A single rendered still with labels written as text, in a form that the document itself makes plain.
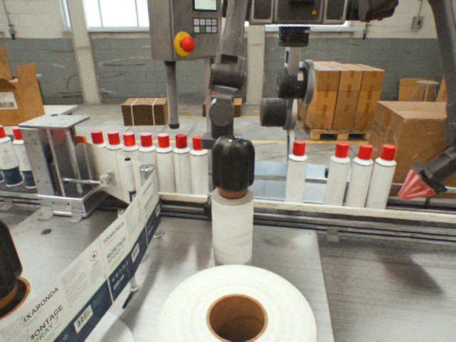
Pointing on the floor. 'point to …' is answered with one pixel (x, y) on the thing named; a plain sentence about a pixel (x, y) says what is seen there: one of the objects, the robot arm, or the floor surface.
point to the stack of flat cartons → (145, 111)
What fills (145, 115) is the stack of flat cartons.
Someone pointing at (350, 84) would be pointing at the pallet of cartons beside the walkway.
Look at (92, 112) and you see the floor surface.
